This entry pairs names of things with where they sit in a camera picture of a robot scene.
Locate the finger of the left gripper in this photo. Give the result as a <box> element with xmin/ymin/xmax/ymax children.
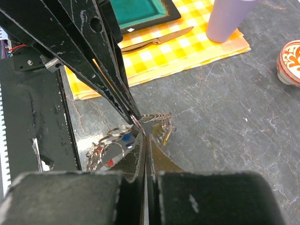
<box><xmin>45</xmin><ymin>0</ymin><xmax>142</xmax><ymax>120</ymax></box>

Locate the black handled knife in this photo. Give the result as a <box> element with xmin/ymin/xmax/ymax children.
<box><xmin>121</xmin><ymin>26</ymin><xmax>194</xmax><ymax>54</ymax></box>

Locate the black teal square plate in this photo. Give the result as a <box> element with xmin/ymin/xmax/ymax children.
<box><xmin>111</xmin><ymin>0</ymin><xmax>181</xmax><ymax>34</ymax></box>

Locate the lilac plastic cup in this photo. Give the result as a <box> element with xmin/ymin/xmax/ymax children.
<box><xmin>206</xmin><ymin>0</ymin><xmax>259</xmax><ymax>43</ymax></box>

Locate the blue tagged silver key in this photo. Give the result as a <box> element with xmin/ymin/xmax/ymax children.
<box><xmin>121</xmin><ymin>133</ymin><xmax>135</xmax><ymax>149</ymax></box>

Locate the red patterned ceramic bowl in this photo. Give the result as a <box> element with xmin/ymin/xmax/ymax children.
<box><xmin>277</xmin><ymin>40</ymin><xmax>300</xmax><ymax>88</ymax></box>

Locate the grey cable duct rail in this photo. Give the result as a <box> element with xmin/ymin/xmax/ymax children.
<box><xmin>0</xmin><ymin>92</ymin><xmax>11</xmax><ymax>197</ymax></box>

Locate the yellow tagged key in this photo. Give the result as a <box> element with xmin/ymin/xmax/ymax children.
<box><xmin>152</xmin><ymin>123</ymin><xmax>172</xmax><ymax>146</ymax></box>

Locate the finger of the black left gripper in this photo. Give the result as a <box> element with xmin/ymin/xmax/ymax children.
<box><xmin>0</xmin><ymin>0</ymin><xmax>134</xmax><ymax>125</ymax></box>

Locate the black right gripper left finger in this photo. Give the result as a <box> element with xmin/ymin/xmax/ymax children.
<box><xmin>0</xmin><ymin>134</ymin><xmax>145</xmax><ymax>225</ymax></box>

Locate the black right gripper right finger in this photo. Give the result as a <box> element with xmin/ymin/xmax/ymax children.
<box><xmin>146</xmin><ymin>135</ymin><xmax>285</xmax><ymax>225</ymax></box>

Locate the orange checkered cloth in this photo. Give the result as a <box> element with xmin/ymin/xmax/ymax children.
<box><xmin>64</xmin><ymin>0</ymin><xmax>251</xmax><ymax>101</ymax></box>

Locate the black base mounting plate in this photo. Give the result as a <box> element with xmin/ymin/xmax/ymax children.
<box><xmin>0</xmin><ymin>59</ymin><xmax>81</xmax><ymax>180</ymax></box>

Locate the metal chain keyring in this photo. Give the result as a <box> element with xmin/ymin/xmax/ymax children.
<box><xmin>86</xmin><ymin>113</ymin><xmax>176</xmax><ymax>172</ymax></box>

